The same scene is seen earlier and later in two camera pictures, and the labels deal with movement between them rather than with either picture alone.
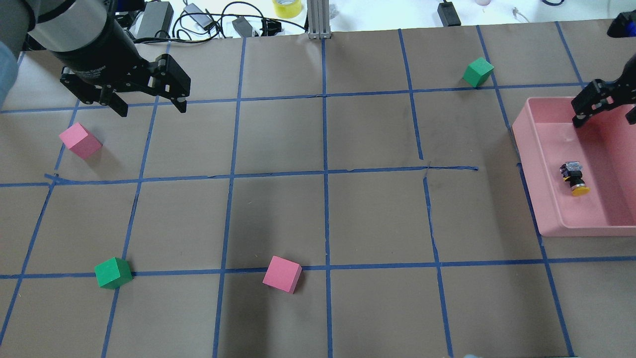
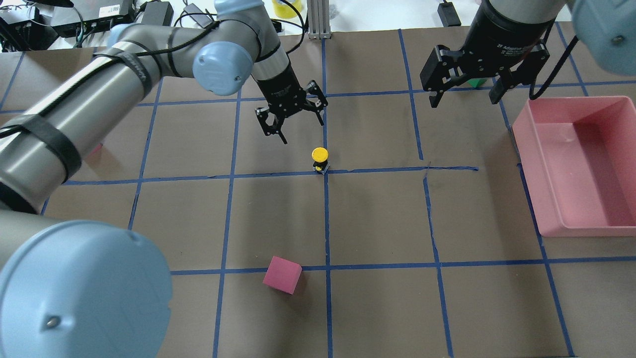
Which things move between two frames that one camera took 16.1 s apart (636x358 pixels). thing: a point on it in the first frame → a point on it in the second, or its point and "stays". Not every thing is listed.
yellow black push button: [572, 173] → [320, 155]
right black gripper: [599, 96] → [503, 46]
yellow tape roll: [287, 9] stays
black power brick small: [448, 14] stays
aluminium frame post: [318, 14] stays
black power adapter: [156, 20] stays
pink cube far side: [283, 274] stays
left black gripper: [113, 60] → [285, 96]
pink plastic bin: [604, 143] stays
